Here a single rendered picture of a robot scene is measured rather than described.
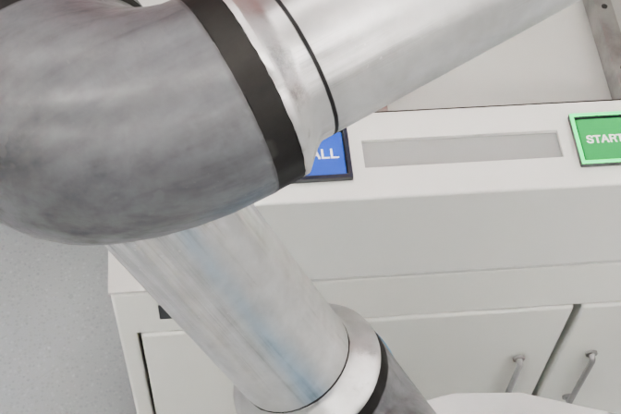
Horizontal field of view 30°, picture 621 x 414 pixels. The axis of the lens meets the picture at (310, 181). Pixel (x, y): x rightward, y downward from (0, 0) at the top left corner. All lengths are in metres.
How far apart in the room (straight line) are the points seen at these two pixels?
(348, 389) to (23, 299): 1.33
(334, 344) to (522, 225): 0.34
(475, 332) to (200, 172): 0.82
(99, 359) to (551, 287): 1.00
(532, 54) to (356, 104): 0.83
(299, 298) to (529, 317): 0.54
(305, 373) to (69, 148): 0.35
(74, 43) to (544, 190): 0.63
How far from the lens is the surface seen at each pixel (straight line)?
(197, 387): 1.32
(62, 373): 2.01
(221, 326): 0.73
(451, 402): 1.08
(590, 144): 1.07
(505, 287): 1.19
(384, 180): 1.02
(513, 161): 1.05
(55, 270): 2.10
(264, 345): 0.75
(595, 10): 1.34
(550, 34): 1.34
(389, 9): 0.49
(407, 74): 0.51
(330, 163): 1.02
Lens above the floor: 1.80
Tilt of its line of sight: 56 degrees down
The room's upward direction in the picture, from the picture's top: 4 degrees clockwise
